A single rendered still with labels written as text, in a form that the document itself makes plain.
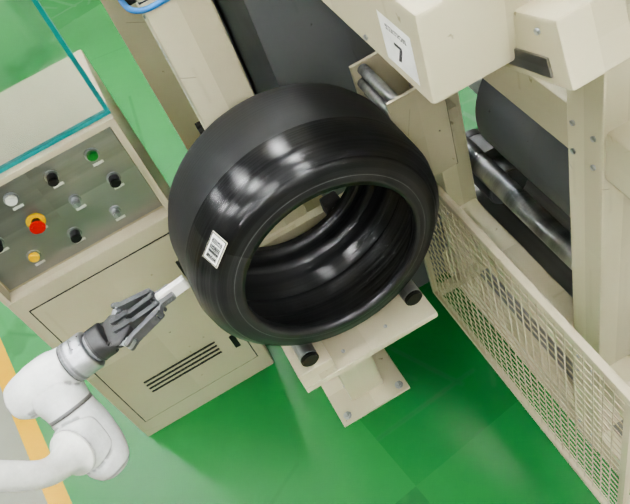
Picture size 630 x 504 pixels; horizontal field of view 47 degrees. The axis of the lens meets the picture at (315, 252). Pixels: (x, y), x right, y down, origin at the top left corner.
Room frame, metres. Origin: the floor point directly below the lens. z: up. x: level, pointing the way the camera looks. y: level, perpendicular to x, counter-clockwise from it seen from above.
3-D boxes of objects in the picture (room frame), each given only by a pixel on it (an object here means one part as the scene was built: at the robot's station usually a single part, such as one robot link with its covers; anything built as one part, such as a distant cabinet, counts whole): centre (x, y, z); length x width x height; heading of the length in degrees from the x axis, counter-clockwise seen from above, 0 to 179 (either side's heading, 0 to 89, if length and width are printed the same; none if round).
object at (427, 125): (1.41, -0.36, 1.05); 0.20 x 0.15 x 0.30; 7
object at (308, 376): (1.13, 0.14, 0.83); 0.36 x 0.09 x 0.06; 7
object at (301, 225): (1.33, 0.02, 0.90); 0.40 x 0.03 x 0.10; 97
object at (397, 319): (1.15, 0.00, 0.80); 0.37 x 0.36 x 0.02; 97
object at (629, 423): (0.96, -0.36, 0.65); 0.90 x 0.02 x 0.70; 7
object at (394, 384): (1.40, 0.05, 0.01); 0.27 x 0.27 x 0.02; 7
